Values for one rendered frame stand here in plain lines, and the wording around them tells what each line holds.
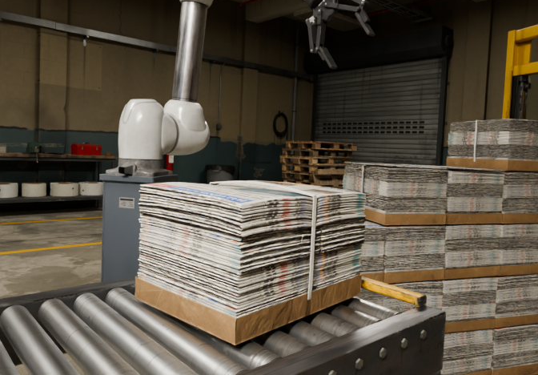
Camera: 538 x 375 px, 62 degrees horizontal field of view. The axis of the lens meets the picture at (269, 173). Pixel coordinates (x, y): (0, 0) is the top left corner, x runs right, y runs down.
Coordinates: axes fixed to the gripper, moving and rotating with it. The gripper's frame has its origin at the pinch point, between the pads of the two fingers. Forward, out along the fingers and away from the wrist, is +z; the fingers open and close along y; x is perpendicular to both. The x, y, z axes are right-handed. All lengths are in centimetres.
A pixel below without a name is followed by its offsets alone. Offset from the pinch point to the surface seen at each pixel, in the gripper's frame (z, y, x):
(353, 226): 44, -7, -28
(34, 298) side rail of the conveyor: 30, -51, -74
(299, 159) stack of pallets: -159, -416, 550
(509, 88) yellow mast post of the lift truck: 1, -3, 179
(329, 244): 45, -9, -36
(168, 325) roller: 46, -27, -63
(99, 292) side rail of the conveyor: 33, -49, -63
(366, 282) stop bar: 56, -17, -19
